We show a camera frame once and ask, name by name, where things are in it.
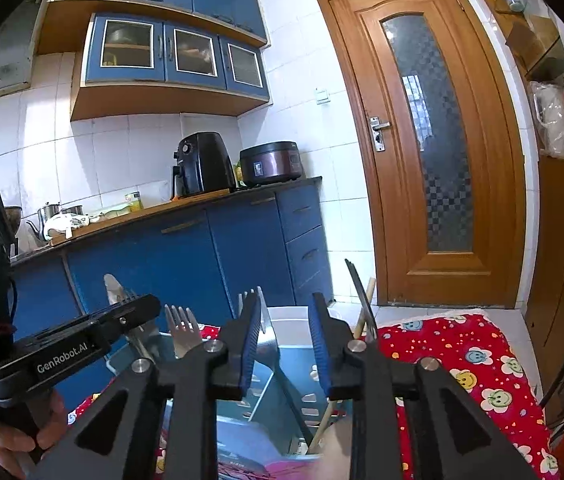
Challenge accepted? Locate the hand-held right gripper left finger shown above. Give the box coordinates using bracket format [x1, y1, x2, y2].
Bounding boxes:
[27, 296, 263, 480]

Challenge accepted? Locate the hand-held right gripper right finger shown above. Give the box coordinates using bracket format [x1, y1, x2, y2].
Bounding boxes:
[310, 291, 538, 480]

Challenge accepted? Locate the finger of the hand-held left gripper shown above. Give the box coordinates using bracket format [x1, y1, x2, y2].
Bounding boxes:
[89, 293, 163, 347]

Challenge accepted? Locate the white spoon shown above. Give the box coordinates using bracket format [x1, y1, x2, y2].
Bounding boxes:
[103, 273, 127, 307]

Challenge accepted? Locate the light blue utensil holder box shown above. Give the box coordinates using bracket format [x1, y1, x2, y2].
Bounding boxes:
[106, 305, 363, 480]

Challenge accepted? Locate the white plastic fork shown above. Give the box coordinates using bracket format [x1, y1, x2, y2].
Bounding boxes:
[164, 304, 204, 361]

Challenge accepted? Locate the wooden chopstick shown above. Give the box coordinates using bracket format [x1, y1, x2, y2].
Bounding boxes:
[351, 276, 377, 340]
[307, 400, 346, 456]

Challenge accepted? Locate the person's left hand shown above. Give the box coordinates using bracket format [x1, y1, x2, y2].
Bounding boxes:
[0, 392, 70, 479]

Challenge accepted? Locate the blue base cabinet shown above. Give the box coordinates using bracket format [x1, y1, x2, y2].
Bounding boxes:
[9, 176, 336, 343]

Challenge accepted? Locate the white cloth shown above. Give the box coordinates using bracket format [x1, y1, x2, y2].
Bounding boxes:
[42, 212, 94, 242]

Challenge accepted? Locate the metal kettle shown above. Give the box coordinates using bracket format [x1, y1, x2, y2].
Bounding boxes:
[24, 202, 64, 249]

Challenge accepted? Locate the red floral tablecloth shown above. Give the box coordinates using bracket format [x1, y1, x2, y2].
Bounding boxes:
[67, 309, 561, 480]

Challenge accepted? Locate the black air fryer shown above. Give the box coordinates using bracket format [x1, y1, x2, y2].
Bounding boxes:
[170, 131, 237, 201]

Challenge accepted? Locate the dark rice cooker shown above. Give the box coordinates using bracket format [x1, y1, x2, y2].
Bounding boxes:
[238, 140, 304, 187]

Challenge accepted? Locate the wooden door with glass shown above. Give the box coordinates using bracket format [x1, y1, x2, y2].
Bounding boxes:
[316, 0, 529, 309]

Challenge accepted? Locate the grey range hood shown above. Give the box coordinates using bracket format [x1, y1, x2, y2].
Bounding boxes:
[0, 0, 49, 111]

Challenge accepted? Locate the glass shelf unit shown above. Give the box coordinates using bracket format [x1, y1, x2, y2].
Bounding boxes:
[491, 0, 564, 82]

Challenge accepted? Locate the metal door handle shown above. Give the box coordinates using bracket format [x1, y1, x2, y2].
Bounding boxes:
[367, 115, 392, 152]

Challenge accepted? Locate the blue glass-door wall cabinet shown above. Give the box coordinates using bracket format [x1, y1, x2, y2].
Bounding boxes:
[70, 12, 273, 122]

